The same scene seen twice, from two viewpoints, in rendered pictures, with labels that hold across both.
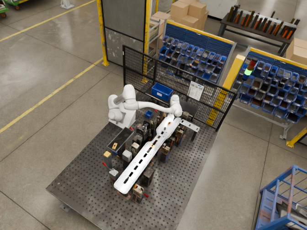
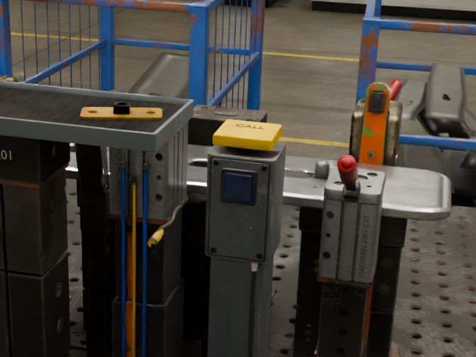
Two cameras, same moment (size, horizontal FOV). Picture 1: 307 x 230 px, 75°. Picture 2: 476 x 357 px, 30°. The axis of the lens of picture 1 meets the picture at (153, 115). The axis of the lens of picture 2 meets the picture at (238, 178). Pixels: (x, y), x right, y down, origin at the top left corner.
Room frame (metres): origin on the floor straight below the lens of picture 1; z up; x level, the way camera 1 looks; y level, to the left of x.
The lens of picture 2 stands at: (1.38, 1.31, 1.42)
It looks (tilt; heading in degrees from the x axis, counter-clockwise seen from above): 20 degrees down; 256
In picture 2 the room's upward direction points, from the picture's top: 2 degrees clockwise
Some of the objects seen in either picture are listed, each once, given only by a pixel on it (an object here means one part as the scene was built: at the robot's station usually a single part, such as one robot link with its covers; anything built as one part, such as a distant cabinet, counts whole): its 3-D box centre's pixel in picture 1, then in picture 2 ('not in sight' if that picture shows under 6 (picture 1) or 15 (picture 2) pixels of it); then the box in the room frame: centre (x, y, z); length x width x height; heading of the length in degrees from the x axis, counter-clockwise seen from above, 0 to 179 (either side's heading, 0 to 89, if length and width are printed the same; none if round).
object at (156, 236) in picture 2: not in sight; (166, 224); (1.22, 0.34, 1.00); 0.12 x 0.01 x 0.01; 64
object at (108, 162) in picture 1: (108, 163); (239, 337); (1.16, 0.48, 0.92); 0.08 x 0.08 x 0.44; 64
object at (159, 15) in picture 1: (166, 36); not in sight; (5.38, -0.06, 0.52); 1.21 x 0.81 x 1.05; 160
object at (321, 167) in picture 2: not in sight; (321, 173); (0.98, 0.19, 1.00); 0.02 x 0.02 x 0.04
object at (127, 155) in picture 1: (127, 161); (147, 268); (1.24, 0.26, 0.90); 0.13 x 0.10 x 0.41; 64
